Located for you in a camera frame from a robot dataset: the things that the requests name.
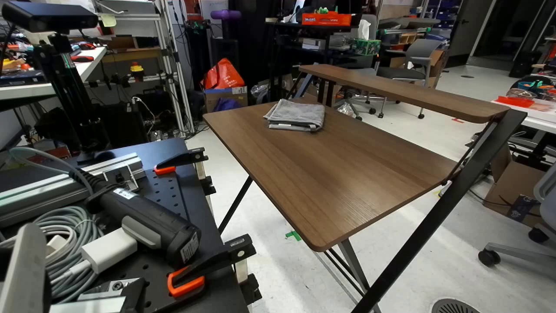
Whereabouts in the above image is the grey folded towel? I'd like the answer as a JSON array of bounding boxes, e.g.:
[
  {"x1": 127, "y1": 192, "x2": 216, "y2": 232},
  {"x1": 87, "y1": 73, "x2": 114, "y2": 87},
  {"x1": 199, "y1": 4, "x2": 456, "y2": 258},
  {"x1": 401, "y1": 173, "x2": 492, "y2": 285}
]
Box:
[{"x1": 263, "y1": 99, "x2": 326, "y2": 132}]

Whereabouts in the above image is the small cardboard box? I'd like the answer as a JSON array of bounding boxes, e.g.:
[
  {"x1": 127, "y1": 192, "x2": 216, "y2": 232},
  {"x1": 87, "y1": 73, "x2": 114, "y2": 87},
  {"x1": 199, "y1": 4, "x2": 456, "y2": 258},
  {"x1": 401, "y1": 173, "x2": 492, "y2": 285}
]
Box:
[{"x1": 204, "y1": 86, "x2": 248, "y2": 113}]

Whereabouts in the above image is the black clamp with orange trigger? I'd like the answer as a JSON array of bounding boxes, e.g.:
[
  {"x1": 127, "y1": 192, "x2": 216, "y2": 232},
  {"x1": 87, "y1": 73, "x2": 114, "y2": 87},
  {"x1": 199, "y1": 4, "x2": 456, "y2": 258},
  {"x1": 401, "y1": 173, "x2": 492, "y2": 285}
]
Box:
[
  {"x1": 167, "y1": 234, "x2": 257, "y2": 299},
  {"x1": 153, "y1": 147, "x2": 209, "y2": 176}
]

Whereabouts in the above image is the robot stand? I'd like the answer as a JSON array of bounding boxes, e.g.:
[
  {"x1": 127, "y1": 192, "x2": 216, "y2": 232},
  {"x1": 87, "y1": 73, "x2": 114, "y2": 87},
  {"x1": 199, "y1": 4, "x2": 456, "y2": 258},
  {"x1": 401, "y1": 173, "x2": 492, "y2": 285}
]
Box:
[{"x1": 0, "y1": 138, "x2": 263, "y2": 313}]

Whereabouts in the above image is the orange plastic bag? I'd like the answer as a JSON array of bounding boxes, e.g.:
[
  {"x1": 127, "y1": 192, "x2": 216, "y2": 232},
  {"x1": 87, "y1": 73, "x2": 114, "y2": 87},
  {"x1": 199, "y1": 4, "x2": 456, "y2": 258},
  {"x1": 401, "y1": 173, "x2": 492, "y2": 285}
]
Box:
[{"x1": 202, "y1": 58, "x2": 245, "y2": 90}]

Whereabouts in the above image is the green tissue box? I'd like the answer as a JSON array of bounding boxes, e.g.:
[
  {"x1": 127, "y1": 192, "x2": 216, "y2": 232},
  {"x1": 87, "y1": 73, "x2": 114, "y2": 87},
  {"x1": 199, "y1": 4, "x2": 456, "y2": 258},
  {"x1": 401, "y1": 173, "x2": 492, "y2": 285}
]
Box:
[{"x1": 351, "y1": 38, "x2": 381, "y2": 56}]

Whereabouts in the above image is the orange flat box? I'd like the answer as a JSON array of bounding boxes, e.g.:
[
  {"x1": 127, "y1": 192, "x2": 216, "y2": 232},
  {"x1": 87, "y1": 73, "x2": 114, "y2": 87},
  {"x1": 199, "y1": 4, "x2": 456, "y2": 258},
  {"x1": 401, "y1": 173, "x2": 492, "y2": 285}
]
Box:
[{"x1": 301, "y1": 12, "x2": 352, "y2": 27}]

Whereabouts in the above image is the black handheld device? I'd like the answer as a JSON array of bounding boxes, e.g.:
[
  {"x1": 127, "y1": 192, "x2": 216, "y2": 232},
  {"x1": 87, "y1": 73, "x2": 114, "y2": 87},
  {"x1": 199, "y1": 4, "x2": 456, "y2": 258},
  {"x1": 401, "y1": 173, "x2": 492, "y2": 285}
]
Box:
[{"x1": 85, "y1": 170, "x2": 202, "y2": 267}]

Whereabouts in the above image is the purple dumbbell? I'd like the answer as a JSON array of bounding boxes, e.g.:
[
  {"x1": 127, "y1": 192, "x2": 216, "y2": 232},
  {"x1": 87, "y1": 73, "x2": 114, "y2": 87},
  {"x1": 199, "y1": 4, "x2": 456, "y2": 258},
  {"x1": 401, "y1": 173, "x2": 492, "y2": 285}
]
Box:
[{"x1": 210, "y1": 9, "x2": 242, "y2": 21}]

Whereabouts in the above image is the metal shelf rack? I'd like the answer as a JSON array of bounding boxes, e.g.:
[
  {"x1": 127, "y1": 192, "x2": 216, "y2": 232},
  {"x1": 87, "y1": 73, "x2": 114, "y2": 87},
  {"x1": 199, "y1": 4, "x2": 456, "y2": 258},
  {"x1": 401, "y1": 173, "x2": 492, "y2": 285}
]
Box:
[{"x1": 93, "y1": 0, "x2": 195, "y2": 136}]

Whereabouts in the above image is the white power adapter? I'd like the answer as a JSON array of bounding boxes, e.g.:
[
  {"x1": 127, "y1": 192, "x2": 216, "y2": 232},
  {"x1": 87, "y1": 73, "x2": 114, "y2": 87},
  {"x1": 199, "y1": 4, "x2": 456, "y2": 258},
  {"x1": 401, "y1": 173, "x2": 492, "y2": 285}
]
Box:
[{"x1": 81, "y1": 228, "x2": 138, "y2": 274}]

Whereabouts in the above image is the white table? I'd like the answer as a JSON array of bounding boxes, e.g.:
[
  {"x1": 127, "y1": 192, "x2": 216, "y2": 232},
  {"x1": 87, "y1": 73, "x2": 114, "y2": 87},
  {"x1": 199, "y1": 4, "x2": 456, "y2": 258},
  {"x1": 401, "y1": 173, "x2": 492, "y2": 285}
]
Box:
[
  {"x1": 491, "y1": 97, "x2": 556, "y2": 134},
  {"x1": 0, "y1": 46, "x2": 107, "y2": 101}
]

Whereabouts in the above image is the large cardboard box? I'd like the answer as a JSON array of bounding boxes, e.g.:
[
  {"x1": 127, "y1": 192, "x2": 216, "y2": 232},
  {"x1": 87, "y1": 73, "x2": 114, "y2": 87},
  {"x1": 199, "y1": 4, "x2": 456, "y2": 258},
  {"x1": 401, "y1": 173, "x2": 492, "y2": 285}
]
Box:
[{"x1": 483, "y1": 145, "x2": 546, "y2": 227}]

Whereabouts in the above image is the red tray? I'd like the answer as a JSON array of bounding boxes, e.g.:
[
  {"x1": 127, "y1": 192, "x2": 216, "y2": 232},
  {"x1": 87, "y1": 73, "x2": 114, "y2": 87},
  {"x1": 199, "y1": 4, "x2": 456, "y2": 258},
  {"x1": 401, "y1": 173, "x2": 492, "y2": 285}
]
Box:
[{"x1": 495, "y1": 95, "x2": 535, "y2": 108}]

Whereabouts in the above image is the light grey office chair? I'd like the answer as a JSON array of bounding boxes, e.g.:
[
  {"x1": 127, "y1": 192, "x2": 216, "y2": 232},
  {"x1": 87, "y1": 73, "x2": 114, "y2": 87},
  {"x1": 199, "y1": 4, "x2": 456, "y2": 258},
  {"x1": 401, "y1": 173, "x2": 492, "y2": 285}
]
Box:
[{"x1": 478, "y1": 164, "x2": 556, "y2": 267}]

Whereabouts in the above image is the aluminium rail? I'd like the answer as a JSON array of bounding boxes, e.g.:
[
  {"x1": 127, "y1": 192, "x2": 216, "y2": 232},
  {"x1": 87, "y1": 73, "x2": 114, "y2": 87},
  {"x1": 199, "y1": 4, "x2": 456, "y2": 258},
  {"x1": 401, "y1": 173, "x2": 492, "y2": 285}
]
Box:
[{"x1": 0, "y1": 152, "x2": 146, "y2": 227}]

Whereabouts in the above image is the coil of grey cable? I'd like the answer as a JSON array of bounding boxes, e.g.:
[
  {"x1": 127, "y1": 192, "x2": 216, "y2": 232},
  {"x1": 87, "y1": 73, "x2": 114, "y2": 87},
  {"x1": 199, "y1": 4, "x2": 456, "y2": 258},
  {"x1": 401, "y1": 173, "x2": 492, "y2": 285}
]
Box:
[{"x1": 0, "y1": 206, "x2": 104, "y2": 305}]

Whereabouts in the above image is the camera on tripod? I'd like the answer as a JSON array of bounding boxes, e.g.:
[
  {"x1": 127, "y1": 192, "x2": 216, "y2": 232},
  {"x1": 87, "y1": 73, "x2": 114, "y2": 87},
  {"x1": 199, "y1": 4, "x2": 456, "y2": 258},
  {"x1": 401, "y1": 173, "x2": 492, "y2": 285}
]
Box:
[{"x1": 1, "y1": 1, "x2": 112, "y2": 153}]

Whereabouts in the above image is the grey metal bracket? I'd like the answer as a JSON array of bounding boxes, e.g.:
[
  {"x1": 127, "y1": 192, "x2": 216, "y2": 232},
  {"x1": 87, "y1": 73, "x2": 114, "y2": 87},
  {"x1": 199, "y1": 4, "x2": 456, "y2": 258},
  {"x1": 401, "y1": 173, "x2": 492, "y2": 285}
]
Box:
[{"x1": 0, "y1": 223, "x2": 52, "y2": 313}]

